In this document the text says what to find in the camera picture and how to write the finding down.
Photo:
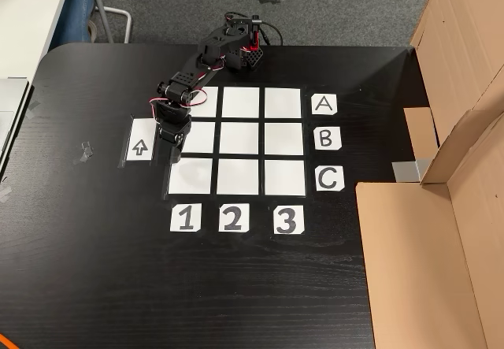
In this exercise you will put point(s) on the paper label letter A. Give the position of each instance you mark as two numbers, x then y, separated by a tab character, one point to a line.
324	105

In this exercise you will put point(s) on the paper label number 1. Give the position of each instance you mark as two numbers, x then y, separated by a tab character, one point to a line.
185	217

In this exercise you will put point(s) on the paper label letter C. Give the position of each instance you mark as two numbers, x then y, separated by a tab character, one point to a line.
329	179

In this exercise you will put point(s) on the paper label number 2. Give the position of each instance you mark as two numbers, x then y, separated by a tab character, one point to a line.
234	217

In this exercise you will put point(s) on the white paper grid square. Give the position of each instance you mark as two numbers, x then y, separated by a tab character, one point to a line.
190	187
283	138
237	177
282	101
285	177
210	108
239	138
240	101
202	140

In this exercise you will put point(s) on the silver laptop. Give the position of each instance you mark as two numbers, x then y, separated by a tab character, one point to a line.
10	101

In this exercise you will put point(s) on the clear tape scrap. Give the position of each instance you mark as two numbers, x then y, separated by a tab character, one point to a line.
4	193
84	152
34	106

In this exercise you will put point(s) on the large brown cardboard panel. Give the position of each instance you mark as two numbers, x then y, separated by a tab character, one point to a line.
413	266
464	30

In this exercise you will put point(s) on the paper label number 3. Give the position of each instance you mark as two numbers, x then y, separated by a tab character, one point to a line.
288	220

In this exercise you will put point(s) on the white table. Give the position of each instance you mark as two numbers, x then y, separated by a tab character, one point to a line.
27	18

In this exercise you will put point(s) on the paper label letter B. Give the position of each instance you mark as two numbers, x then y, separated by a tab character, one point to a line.
327	139

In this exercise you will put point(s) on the grey metal table leg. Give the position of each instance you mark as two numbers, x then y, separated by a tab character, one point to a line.
118	12

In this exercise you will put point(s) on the white arrow paper sheet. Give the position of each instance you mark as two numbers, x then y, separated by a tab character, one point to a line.
139	144

